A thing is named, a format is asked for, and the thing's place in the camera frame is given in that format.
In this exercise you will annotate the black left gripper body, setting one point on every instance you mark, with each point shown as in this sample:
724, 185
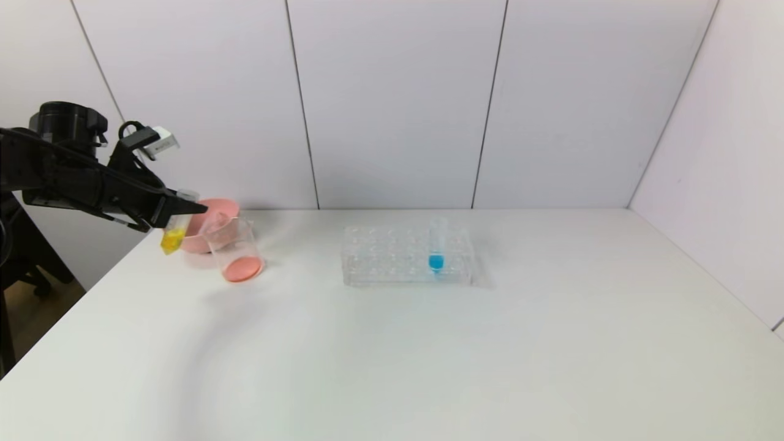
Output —
160, 211

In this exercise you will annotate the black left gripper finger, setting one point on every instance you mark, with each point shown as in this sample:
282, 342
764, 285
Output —
187, 206

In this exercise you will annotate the test tube with yellow pigment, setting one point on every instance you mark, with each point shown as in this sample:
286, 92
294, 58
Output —
173, 240

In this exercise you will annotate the clear glass beaker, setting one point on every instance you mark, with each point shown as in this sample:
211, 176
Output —
242, 266

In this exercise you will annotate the clear acrylic test tube rack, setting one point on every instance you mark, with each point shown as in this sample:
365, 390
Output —
386, 263

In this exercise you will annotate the test tube with blue pigment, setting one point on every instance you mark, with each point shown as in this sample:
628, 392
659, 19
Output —
435, 263

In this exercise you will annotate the pink bowl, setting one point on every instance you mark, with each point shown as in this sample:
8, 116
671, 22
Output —
193, 242

